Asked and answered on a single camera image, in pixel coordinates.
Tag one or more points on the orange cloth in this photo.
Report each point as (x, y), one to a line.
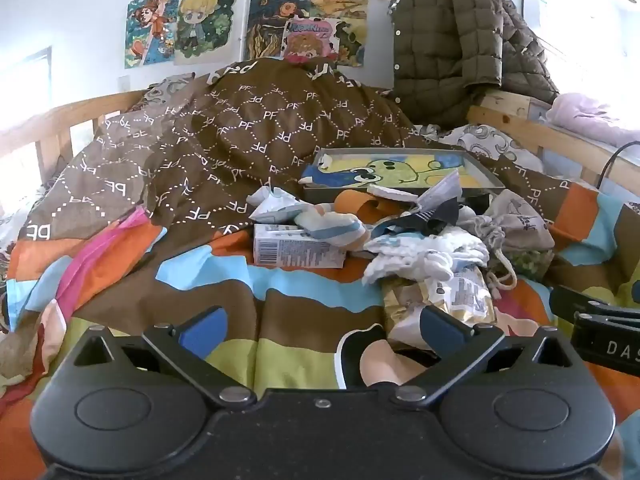
(350, 202)

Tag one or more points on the dark grey quilted jacket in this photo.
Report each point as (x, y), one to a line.
(530, 60)

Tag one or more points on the white knitted cloth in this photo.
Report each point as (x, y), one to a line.
(425, 257)

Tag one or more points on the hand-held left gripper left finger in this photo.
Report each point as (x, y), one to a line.
(200, 331)

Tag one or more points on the blond figure poster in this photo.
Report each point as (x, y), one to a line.
(202, 22)

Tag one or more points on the lavender cloth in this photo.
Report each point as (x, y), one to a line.
(585, 110)

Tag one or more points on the white floral pillow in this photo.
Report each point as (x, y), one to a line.
(480, 142)

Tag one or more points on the gold snack packet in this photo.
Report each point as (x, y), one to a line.
(450, 295)

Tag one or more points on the brown patterned colourful quilt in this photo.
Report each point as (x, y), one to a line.
(225, 125)

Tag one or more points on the black cloth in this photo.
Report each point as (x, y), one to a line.
(425, 217)

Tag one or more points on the grey blue sock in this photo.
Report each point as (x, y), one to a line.
(330, 227)

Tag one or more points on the pink cartoon poster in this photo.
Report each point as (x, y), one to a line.
(310, 40)

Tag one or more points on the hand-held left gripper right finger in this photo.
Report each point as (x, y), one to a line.
(436, 326)

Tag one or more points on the black white peach sock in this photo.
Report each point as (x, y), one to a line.
(380, 365)

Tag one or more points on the cartoon printed grey tray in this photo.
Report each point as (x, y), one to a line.
(400, 170)

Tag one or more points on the small white cloth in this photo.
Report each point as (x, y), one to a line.
(390, 192)

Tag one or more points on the light grey bag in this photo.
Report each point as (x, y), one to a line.
(440, 190)

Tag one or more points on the wooden bed frame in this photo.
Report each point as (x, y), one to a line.
(500, 110)

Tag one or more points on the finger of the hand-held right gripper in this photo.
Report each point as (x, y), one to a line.
(585, 302)

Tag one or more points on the olive puffer jacket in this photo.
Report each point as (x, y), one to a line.
(445, 35)

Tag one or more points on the green patterned cloth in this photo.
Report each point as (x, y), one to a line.
(530, 262)

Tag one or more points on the dark blue painting poster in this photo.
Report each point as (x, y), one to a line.
(270, 15)

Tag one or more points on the white carton box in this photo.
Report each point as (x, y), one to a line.
(295, 252)

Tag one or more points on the orange haired figure poster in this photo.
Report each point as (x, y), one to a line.
(147, 27)

